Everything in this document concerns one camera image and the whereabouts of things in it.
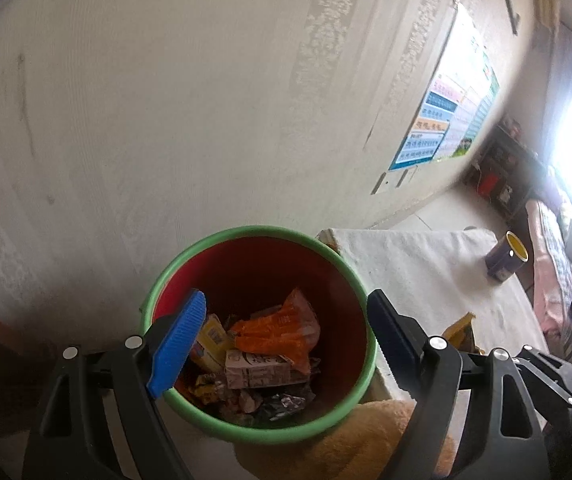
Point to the dark shelf unit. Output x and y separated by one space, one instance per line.
506 160

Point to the green chart wall poster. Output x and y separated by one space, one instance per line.
481 110

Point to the blue letter wall poster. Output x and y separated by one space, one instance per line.
426 135

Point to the white chart wall poster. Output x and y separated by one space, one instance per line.
463 120

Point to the long yellow packet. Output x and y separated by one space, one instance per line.
213 340

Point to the red box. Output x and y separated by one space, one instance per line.
487 186

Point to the blue mug with yellow inside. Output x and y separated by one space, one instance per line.
503 262

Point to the green bin with red inside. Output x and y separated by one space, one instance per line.
266 260

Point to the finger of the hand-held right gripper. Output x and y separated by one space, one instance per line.
551 372

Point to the orange snack bag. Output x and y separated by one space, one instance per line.
271 335

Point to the white towel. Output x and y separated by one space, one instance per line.
416 270

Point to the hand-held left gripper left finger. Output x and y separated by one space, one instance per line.
178 340

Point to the white and blue milk carton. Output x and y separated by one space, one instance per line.
261 367

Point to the pink curtain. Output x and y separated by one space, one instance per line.
566 85

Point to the tan fuzzy cushion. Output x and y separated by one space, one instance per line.
346 440

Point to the white wall socket with hole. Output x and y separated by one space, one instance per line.
380 183

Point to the bed with plaid sheet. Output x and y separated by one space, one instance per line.
551 260

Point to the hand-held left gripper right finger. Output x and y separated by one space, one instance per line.
391 340

